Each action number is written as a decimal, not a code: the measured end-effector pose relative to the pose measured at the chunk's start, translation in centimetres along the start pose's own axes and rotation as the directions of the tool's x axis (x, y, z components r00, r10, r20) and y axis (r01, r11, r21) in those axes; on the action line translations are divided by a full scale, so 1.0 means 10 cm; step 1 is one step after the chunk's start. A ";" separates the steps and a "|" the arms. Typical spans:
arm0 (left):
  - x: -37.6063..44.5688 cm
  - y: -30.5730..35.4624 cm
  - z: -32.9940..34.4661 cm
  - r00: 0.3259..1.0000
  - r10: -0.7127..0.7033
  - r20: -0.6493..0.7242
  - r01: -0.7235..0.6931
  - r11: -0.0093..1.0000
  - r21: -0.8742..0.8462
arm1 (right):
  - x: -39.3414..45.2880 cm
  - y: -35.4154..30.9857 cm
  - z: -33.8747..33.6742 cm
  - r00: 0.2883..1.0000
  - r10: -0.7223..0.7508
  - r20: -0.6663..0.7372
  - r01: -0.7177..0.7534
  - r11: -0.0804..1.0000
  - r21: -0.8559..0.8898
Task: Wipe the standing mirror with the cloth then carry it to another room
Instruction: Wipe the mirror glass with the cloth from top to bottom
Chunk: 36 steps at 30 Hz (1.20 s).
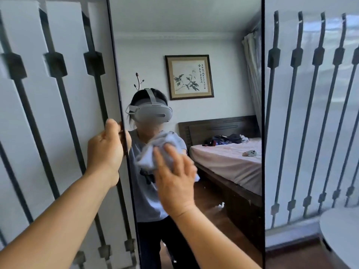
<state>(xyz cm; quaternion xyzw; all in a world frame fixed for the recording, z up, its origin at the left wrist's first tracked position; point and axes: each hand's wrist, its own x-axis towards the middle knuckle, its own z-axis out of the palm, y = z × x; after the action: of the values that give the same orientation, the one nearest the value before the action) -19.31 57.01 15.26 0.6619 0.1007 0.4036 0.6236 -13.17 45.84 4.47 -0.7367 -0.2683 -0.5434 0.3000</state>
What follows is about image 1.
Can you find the person's left hand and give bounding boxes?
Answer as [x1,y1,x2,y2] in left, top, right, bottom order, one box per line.
[85,118,132,188]

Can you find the person's right hand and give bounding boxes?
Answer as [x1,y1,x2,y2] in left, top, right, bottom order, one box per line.
[152,143,198,219]

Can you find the light blue cleaning cloth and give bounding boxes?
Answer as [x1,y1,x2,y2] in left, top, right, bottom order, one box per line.
[135,131,200,183]

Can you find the tall black-framed mirror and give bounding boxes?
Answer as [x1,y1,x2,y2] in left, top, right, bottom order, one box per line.
[106,0,266,269]

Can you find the person's right forearm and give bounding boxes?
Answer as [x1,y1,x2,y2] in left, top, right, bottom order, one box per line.
[168,204,263,269]

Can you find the person's left forearm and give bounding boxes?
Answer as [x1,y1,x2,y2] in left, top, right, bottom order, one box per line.
[0,170,115,269]

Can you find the grey t-shirt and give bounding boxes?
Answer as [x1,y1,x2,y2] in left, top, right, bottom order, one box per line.
[128,129,188,223]

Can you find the white headset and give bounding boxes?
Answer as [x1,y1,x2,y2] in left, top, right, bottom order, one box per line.
[125,88,173,123]

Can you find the pink bed sheet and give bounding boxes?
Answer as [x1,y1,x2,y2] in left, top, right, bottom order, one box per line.
[188,138,263,196]

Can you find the pile of dark clothes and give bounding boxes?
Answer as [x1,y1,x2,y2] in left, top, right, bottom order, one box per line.
[202,134,250,147]

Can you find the dark trousers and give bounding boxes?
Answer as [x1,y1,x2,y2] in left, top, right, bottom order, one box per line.
[137,213,202,269]

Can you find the framed flower painting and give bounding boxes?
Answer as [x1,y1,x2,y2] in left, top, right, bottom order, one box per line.
[165,54,215,101]

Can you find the white curtain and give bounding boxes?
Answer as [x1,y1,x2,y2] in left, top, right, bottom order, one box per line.
[242,17,263,137]

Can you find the white round table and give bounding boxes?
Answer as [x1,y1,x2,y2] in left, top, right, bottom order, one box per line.
[319,207,359,269]

